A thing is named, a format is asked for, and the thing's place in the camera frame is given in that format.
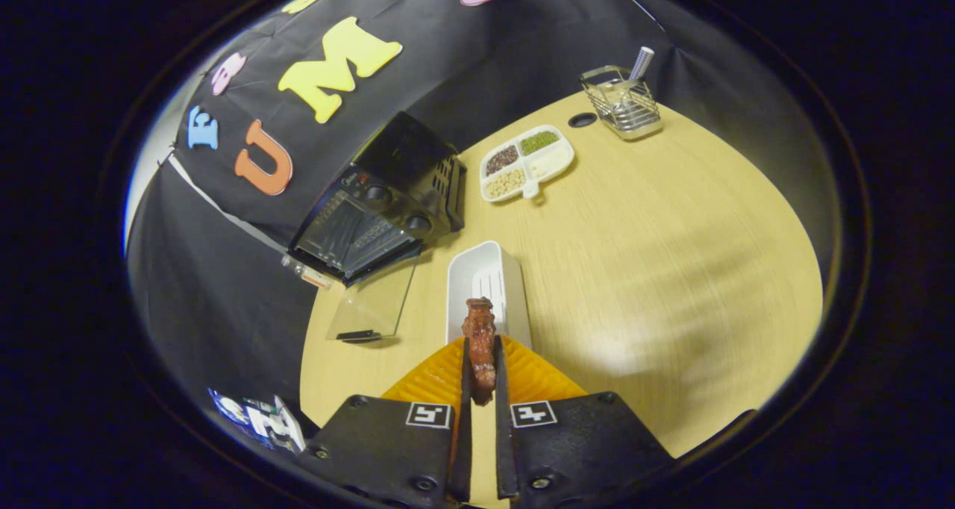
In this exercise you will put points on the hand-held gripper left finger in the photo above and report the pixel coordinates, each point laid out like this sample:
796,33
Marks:
403,449

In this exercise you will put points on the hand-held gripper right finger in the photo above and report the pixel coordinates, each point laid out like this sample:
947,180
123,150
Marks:
574,449

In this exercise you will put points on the brown roasted chicken wing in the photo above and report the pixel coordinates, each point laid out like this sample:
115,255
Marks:
480,345

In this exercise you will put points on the black toaster oven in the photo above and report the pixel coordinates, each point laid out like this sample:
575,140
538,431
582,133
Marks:
403,158

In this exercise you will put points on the blue white printed object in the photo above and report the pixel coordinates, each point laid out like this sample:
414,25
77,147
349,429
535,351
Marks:
257,418

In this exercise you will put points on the small white rectangular dish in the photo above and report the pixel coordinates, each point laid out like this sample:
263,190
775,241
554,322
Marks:
477,270

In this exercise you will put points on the clear bottle orange label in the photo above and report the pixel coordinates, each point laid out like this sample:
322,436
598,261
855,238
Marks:
302,270

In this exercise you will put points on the white divided bean tray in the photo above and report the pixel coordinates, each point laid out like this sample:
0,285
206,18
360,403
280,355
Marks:
548,164

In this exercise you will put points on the black table grommet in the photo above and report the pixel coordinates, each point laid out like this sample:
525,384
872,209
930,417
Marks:
582,119

